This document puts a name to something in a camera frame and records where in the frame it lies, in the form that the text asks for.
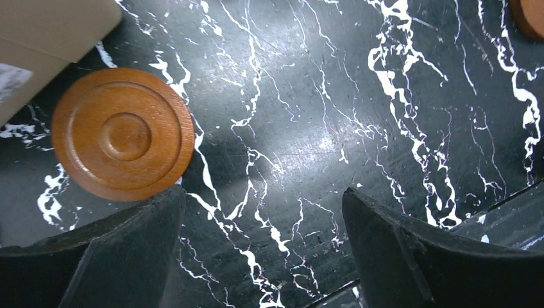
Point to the tan plastic tool case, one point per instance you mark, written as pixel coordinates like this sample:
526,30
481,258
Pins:
39,39

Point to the dark wooden coaster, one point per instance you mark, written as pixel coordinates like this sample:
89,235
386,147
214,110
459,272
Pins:
528,17

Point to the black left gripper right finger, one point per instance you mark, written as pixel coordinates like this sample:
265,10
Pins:
405,262

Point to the brown wooden coaster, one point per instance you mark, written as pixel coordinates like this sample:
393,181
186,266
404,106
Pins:
122,134

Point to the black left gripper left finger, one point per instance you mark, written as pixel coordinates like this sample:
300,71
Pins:
122,260

